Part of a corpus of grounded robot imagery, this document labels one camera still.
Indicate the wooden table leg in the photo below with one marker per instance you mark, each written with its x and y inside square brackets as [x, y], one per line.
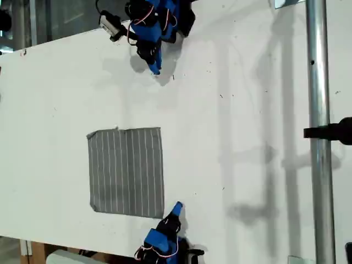
[38, 251]

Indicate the white box under table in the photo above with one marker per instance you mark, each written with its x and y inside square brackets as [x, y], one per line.
[71, 258]

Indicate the round black object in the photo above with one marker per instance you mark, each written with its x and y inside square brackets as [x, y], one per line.
[5, 20]

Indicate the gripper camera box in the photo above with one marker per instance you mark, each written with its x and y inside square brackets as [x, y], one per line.
[195, 255]
[111, 25]

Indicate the black post clamp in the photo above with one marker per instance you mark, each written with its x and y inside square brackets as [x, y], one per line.
[330, 131]

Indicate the metal bracket plate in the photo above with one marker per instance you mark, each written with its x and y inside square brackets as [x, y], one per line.
[286, 2]

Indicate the black box at table edge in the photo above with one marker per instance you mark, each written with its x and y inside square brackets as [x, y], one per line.
[348, 253]

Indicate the grey white-striped towel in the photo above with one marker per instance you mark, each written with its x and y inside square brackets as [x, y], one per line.
[126, 173]

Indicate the steel post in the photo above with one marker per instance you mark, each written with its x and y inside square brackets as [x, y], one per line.
[320, 82]

